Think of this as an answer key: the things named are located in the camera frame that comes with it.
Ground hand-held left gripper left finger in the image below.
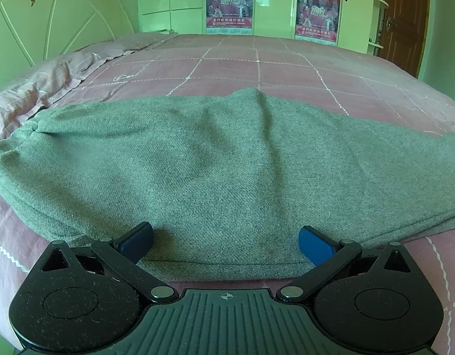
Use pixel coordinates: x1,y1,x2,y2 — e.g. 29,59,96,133
40,221,178,303

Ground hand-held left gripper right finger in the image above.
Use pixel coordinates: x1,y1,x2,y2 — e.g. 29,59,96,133
276,225,415,303

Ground grey pants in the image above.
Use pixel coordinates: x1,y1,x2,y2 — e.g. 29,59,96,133
0,88,455,280

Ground pink checked bed cover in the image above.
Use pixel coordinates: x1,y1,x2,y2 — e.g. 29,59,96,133
0,33,455,352

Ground pink folded quilt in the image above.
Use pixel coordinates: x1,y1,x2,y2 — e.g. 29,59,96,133
0,33,180,142

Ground pale corner shelf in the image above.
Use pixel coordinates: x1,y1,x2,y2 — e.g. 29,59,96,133
368,0,390,58

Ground pale wooden headboard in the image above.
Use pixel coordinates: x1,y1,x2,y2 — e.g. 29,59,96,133
0,0,138,95

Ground brown wooden door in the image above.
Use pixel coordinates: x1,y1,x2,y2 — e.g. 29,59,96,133
378,0,432,79

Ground pale glossy wardrobe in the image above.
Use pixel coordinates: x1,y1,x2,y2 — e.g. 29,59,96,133
137,0,384,51

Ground red wall poster with calendar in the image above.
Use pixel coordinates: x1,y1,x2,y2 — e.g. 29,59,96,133
206,0,255,36
295,0,342,42

